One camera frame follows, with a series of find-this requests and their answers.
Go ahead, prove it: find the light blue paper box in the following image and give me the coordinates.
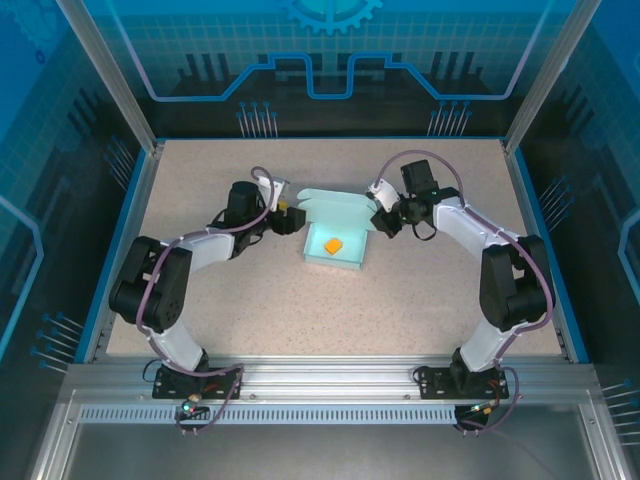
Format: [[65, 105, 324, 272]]
[[296, 187, 377, 272]]

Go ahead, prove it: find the grey metal panel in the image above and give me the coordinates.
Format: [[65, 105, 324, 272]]
[[29, 389, 640, 480]]

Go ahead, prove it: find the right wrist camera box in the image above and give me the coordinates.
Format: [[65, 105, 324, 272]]
[[366, 178, 401, 214]]

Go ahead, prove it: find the aluminium side rail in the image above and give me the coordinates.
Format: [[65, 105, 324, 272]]
[[83, 148, 165, 362], [501, 143, 575, 362]]

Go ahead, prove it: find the aluminium mounting rail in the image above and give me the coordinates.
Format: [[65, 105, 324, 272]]
[[64, 354, 601, 406]]

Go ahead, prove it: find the aluminium frame post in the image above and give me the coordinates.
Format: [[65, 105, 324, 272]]
[[55, 0, 166, 154], [502, 0, 589, 154]]

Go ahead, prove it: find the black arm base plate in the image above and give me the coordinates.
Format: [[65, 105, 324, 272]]
[[413, 366, 511, 400], [152, 367, 244, 400]]

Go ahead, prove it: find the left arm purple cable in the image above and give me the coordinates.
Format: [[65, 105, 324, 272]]
[[137, 166, 276, 437]]

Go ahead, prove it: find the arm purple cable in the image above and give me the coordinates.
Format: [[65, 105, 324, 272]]
[[137, 166, 276, 437], [372, 149, 556, 437]]

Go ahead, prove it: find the slotted grey cable duct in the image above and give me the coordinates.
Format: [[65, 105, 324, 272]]
[[77, 405, 459, 426]]

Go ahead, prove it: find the cable connector with LED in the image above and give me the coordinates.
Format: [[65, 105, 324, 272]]
[[175, 392, 210, 419], [467, 399, 503, 417]]

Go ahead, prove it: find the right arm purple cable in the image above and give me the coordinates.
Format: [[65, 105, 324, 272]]
[[372, 149, 556, 437]]

